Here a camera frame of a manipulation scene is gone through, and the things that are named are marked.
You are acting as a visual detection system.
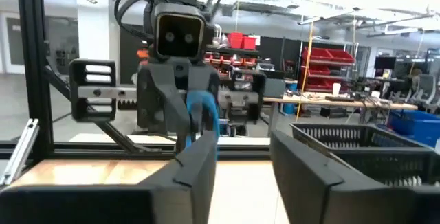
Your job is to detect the black aluminium rig frame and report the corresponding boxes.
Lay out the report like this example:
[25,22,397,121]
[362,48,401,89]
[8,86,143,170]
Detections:
[0,0,274,161]

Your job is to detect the wooden workbench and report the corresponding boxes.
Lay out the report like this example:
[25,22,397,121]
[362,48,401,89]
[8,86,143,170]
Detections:
[263,92,419,137]

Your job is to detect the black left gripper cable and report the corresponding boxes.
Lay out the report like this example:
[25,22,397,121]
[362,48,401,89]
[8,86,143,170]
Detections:
[113,0,207,43]

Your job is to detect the blue rubber band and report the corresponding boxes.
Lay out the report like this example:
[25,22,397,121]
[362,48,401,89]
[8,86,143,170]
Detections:
[185,89,221,159]

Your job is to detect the large blue plastic bin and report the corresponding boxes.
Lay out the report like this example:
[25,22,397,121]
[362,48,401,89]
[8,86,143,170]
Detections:
[387,109,440,148]

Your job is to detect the yellow hanging cable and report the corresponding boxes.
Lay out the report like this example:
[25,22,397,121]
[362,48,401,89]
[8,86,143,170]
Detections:
[295,21,315,122]

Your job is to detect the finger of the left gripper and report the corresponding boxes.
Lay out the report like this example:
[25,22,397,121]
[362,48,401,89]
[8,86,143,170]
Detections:
[187,62,221,143]
[136,61,193,153]

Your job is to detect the large red storage bin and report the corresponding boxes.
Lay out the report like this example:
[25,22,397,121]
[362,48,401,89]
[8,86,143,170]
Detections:
[326,49,355,64]
[302,47,333,63]
[304,78,340,93]
[302,64,344,78]

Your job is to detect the black shelf with bins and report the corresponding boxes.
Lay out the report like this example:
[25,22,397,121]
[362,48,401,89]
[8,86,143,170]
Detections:
[205,47,266,80]

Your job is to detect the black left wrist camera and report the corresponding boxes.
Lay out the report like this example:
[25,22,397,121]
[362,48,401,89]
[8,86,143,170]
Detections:
[151,3,208,63]

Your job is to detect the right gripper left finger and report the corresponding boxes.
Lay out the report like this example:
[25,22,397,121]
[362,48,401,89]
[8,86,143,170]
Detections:
[0,130,218,224]

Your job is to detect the black computer monitor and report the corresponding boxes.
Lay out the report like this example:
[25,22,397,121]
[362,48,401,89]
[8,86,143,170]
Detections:
[373,56,397,70]

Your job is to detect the black plastic mesh basket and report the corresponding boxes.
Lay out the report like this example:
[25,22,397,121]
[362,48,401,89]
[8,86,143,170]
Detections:
[289,122,440,188]

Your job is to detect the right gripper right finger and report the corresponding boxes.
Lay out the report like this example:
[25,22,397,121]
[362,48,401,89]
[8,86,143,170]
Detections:
[270,129,440,224]

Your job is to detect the silver aluminium extrusion bar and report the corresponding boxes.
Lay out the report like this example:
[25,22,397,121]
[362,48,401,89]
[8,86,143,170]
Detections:
[0,118,39,186]

